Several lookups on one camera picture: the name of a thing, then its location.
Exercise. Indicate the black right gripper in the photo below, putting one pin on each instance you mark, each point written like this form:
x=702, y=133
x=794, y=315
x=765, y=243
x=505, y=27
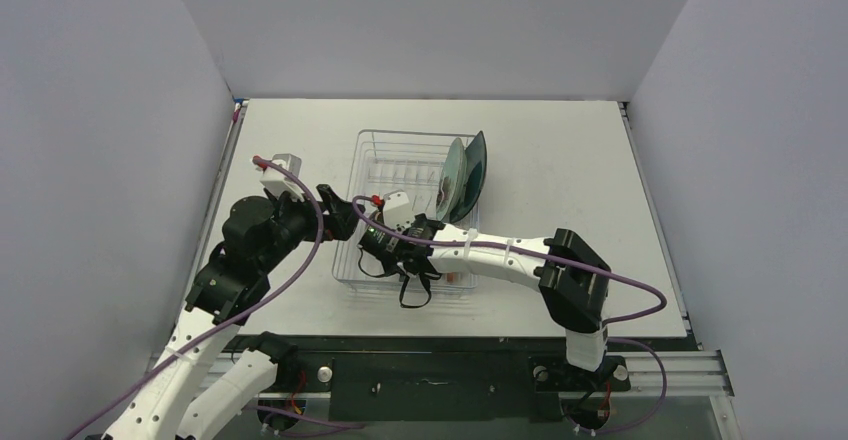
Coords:
x=415, y=251

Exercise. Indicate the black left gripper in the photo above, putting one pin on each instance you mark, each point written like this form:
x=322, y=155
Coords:
x=341, y=217

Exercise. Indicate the light blue floral round plate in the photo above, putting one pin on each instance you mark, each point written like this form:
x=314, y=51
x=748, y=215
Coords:
x=452, y=180

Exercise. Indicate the dark teal square plate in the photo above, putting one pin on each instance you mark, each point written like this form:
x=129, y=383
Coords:
x=473, y=180

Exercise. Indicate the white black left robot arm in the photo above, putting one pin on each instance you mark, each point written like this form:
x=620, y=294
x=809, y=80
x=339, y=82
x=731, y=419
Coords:
x=258, y=234

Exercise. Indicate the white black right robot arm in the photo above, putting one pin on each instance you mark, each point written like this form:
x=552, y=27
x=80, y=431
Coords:
x=567, y=274

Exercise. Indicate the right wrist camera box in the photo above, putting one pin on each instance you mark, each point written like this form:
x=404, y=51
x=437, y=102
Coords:
x=394, y=210

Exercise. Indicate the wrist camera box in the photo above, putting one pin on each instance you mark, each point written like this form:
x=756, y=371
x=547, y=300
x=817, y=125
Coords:
x=394, y=210
x=276, y=183

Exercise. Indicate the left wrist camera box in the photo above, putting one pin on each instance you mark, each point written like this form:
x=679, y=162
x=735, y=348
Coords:
x=276, y=183

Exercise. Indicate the white wire dish rack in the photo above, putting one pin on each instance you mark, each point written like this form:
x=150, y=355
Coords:
x=384, y=162

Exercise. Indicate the black table front rail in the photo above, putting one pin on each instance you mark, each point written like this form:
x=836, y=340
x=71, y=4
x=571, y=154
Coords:
x=381, y=379

